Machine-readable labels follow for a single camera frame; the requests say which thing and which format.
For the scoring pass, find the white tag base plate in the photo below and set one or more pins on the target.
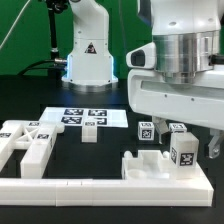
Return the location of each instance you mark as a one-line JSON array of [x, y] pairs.
[[77, 116]]

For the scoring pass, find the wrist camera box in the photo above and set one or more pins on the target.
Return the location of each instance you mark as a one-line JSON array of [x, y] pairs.
[[143, 57]]

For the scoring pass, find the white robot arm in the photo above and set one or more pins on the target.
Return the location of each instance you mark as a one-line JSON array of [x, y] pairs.
[[179, 75]]

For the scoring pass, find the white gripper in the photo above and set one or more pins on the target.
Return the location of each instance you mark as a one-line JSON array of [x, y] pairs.
[[200, 103]]

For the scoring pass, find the black camera stand pole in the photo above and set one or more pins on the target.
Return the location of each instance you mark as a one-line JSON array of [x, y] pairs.
[[54, 7]]

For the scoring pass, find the white U-shaped obstacle fence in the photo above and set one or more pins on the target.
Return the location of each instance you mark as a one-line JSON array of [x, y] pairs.
[[90, 192]]

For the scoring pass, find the white chair seat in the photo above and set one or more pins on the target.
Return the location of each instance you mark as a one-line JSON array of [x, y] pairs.
[[153, 164]]

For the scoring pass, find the white chair back frame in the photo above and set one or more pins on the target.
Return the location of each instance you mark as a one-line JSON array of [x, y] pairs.
[[35, 137]]

